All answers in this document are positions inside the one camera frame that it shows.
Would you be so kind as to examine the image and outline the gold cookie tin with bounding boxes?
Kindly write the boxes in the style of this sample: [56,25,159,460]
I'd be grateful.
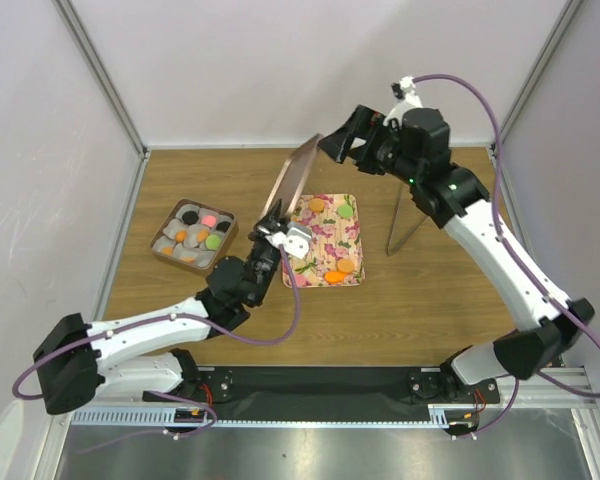
[150,199,239,277]

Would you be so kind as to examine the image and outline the green round cookie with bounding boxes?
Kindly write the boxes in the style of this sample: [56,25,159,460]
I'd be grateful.
[204,234,223,251]
[337,204,355,219]

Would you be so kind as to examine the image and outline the black sandwich cookie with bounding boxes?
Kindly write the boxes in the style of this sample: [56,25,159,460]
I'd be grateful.
[215,221,231,233]
[181,210,199,225]

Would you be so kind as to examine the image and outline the grey slotted cable duct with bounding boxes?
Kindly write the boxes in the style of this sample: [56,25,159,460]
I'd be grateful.
[73,403,480,429]

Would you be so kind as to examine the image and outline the metal tongs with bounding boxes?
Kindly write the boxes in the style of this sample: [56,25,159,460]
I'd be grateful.
[385,184,428,257]

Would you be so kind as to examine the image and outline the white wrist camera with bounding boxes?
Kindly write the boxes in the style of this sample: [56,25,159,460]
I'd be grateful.
[383,76,423,127]
[268,222,312,259]

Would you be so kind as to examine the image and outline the pink tin lid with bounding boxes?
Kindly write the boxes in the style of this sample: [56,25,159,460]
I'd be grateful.
[261,134,322,219]

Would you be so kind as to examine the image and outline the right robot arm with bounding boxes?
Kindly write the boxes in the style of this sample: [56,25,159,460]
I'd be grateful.
[343,105,595,402]

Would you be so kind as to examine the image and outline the brown chip cookie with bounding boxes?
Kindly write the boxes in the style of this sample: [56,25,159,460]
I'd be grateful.
[196,230,209,243]

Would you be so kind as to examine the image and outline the floral serving tray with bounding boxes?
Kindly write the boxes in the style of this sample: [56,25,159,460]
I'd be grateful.
[281,193,365,288]

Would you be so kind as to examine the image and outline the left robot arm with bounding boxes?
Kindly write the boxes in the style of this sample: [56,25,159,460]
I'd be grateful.
[31,116,357,415]

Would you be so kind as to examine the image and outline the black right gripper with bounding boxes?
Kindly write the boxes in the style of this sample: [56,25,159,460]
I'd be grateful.
[317,104,421,186]

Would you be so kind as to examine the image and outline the pink oval cookie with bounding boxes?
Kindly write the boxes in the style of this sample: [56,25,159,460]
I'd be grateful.
[201,215,218,228]

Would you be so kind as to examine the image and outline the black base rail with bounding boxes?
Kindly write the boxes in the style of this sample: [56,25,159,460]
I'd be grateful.
[169,366,500,412]

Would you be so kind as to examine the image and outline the orange swirl cookie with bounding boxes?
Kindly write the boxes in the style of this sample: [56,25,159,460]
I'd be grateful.
[175,230,188,243]

